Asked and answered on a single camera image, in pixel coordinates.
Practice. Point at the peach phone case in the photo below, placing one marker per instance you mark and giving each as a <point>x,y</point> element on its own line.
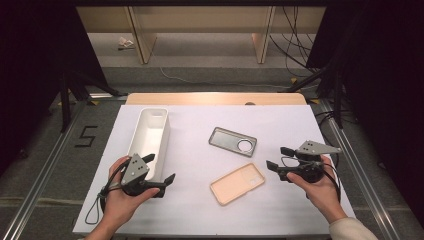
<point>233,185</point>

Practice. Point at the white plastic storage bin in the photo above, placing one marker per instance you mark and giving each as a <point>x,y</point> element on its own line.
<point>150,133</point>

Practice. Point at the yellow tape piece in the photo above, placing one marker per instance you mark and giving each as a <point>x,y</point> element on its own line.
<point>94,102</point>
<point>314,101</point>
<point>293,80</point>

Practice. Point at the person's right hand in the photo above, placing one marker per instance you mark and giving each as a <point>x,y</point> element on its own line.
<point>323,195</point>

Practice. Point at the black curtain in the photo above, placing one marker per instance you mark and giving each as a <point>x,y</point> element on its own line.
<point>26,50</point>
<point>383,66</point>

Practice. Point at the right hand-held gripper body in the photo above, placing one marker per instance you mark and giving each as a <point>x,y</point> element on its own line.
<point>311,148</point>

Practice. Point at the grey phone case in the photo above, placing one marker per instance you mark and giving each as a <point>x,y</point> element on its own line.
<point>226,139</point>

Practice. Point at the crumpled white paper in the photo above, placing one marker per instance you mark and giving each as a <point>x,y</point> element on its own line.
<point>125,42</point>

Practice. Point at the person's left hand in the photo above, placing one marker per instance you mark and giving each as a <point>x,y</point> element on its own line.
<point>120,206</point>

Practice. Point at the light wooden shelf unit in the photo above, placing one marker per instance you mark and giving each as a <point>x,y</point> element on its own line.
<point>200,20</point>

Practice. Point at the white table mat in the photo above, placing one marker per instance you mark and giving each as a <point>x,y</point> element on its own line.
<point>200,216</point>

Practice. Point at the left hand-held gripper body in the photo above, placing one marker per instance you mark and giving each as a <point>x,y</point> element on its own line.
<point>135,168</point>

